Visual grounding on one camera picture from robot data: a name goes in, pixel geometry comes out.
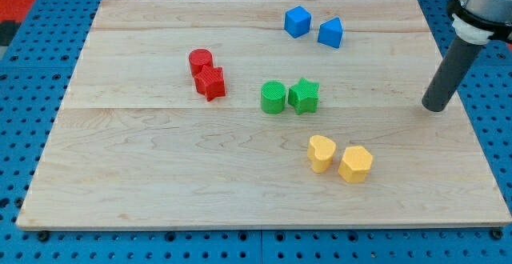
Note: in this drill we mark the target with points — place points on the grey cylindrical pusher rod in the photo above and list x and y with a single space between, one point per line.
450 73

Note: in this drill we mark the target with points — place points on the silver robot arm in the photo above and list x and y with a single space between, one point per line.
480 21

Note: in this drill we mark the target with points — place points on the yellow hexagon block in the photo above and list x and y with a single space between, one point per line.
355 164

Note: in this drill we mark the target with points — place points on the blue triangular prism block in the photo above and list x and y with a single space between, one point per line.
330 33

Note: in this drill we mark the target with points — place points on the red cylinder block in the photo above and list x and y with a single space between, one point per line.
199 58

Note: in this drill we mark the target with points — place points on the green cylinder block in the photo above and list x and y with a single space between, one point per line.
273 96

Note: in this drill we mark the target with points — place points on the green star block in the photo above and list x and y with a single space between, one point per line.
303 96

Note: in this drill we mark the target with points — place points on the red star block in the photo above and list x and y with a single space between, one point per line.
210 82

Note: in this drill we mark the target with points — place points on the blue cube block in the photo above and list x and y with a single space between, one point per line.
297 22

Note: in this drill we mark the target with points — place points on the yellow heart block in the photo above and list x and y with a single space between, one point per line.
320 152

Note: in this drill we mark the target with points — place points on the wooden board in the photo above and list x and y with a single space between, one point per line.
134 146

